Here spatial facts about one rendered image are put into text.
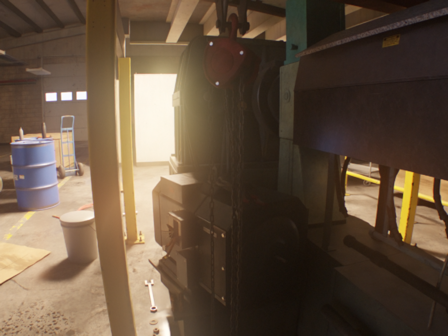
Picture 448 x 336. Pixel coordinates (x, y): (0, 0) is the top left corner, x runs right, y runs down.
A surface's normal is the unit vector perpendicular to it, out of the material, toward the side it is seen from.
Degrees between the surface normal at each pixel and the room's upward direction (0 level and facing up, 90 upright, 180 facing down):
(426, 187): 90
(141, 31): 90
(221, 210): 45
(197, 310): 0
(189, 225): 90
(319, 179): 72
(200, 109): 84
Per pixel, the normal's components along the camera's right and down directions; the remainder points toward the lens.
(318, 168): 0.25, -0.14
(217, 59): -0.54, 0.11
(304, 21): -0.97, 0.04
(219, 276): -0.82, 0.10
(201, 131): 0.26, 0.17
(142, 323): 0.00, -0.98
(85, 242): 0.62, 0.18
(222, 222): -0.58, -0.62
